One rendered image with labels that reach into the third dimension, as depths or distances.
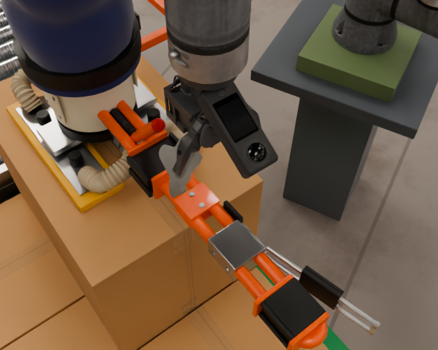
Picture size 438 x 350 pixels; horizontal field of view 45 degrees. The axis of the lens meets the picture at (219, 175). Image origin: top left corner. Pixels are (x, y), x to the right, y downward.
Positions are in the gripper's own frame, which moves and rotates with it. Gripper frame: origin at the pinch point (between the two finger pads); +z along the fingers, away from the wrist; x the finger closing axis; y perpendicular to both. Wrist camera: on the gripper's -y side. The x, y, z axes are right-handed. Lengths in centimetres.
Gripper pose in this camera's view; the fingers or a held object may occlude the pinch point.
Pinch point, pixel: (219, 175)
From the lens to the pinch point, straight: 76.6
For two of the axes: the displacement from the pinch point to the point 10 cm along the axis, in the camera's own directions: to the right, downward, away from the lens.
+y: -6.0, -6.5, 4.7
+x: -8.0, 4.8, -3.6
